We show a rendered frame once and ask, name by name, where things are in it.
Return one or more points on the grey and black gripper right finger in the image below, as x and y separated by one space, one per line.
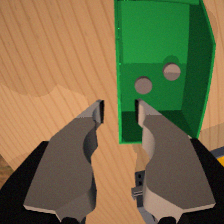
182 178

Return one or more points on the grey metal shelf rack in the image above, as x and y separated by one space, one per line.
137 192

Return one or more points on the green bin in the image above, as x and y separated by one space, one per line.
149 34

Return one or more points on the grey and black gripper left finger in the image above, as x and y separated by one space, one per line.
56 180

